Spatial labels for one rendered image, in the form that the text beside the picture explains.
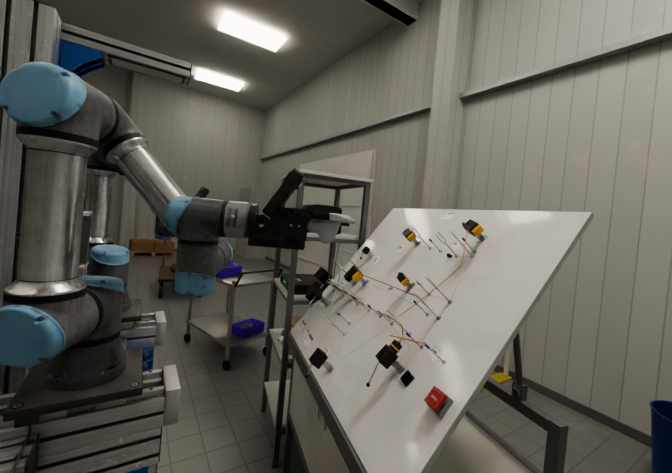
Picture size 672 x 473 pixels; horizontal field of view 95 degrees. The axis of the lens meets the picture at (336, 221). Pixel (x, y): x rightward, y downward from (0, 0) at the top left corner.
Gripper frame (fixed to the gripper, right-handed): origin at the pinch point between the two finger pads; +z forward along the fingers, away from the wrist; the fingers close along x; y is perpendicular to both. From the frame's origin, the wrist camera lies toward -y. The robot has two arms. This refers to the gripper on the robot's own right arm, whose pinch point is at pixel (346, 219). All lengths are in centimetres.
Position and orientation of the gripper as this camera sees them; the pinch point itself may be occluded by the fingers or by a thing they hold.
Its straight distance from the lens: 66.1
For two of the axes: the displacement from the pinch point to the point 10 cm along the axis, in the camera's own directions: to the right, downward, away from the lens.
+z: 9.9, 0.9, 1.2
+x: 1.3, -1.1, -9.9
